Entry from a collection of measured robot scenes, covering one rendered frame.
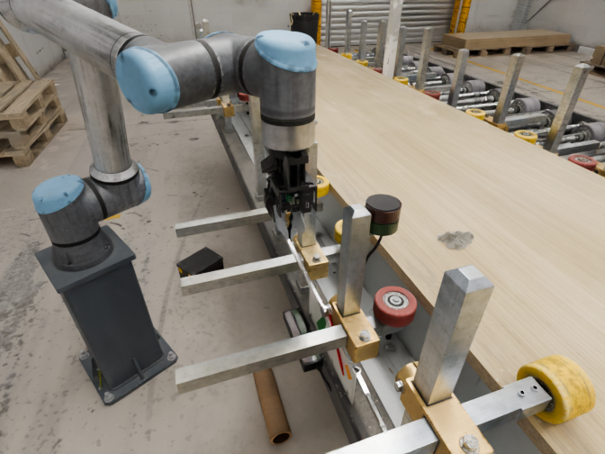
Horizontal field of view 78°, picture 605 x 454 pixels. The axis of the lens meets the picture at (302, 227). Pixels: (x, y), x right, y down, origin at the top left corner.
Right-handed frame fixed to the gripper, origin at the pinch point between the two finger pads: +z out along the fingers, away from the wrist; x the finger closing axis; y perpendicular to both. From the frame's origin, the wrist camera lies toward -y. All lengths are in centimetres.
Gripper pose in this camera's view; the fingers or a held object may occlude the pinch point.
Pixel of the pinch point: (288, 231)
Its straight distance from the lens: 77.9
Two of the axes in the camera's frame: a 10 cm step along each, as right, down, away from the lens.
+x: 9.5, -1.8, 2.6
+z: 0.0, 8.2, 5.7
